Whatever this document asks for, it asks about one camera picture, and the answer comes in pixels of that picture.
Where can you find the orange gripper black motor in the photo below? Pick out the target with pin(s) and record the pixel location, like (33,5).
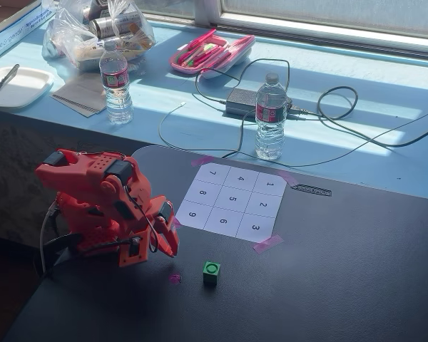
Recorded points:
(165,225)

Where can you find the green cube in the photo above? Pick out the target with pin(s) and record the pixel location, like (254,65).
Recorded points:
(211,273)

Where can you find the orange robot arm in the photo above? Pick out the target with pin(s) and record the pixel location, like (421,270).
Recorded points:
(92,167)

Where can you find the white numbered grid paper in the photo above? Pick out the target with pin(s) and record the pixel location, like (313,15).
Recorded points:
(232,199)

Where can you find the pink tape piece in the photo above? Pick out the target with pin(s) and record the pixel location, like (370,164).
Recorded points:
(268,244)
(288,177)
(176,223)
(201,161)

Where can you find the small purple sticker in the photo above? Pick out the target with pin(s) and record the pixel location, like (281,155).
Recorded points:
(175,278)

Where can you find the black power adapter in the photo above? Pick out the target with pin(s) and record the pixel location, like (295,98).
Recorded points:
(240,101)

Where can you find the clear water bottle red label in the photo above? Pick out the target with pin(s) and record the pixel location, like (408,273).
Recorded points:
(270,117)
(116,85)

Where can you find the grey napkin stack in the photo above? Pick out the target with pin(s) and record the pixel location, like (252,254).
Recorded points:
(83,96)

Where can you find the pink pencil case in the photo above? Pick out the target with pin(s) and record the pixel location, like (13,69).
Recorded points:
(228,58)

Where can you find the pink marker pen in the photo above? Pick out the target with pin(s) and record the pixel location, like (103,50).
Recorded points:
(202,38)

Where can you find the white foam plate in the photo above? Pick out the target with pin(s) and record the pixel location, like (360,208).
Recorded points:
(25,87)

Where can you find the silver drink can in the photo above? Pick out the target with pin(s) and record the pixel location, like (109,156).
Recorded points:
(110,25)

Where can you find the clear plastic bag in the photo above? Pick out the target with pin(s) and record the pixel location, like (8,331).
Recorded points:
(71,35)

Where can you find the grey plastic knife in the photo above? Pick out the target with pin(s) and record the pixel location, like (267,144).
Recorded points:
(5,79)

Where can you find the Tide detergent cardboard box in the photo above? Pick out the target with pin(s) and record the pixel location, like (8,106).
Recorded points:
(10,30)

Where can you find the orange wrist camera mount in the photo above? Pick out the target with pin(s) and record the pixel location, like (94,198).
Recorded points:
(132,254)

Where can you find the window frame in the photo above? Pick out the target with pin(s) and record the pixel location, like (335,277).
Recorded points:
(306,26)

